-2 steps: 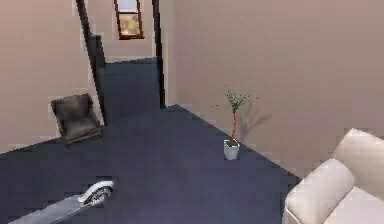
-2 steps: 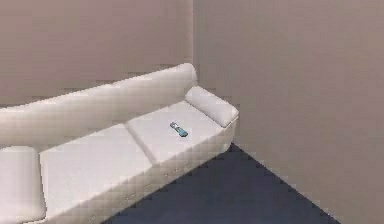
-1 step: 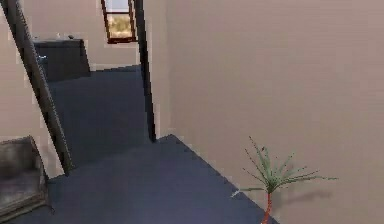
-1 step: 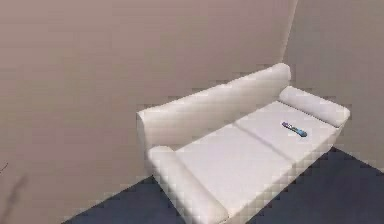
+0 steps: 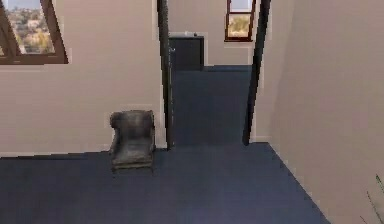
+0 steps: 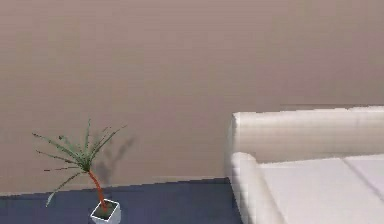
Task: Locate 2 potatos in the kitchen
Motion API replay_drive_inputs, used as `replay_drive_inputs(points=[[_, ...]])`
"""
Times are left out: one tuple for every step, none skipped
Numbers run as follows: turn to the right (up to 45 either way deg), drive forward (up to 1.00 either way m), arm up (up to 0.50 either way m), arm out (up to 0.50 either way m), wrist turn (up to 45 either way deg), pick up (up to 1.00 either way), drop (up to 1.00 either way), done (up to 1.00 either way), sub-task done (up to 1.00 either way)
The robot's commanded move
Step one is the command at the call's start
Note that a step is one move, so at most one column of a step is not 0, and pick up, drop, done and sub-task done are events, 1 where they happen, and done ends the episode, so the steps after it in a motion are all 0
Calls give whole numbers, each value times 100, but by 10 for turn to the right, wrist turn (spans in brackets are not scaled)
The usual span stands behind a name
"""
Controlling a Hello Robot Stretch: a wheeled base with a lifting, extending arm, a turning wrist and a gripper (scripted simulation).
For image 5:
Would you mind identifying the dark room door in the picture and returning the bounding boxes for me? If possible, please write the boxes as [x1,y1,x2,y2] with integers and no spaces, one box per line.
[156,0,175,151]

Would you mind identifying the dark cabinet with pale top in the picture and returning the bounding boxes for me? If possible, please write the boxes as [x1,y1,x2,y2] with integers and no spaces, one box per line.
[168,31,205,72]

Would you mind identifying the grey armchair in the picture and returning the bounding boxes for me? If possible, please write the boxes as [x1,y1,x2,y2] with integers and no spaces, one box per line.
[108,109,157,173]

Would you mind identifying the brown framed window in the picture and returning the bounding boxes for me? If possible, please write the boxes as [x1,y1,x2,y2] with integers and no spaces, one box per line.
[0,0,69,66]
[224,0,257,43]

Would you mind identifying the green house plant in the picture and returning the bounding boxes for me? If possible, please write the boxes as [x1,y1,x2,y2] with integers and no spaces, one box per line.
[359,173,384,224]

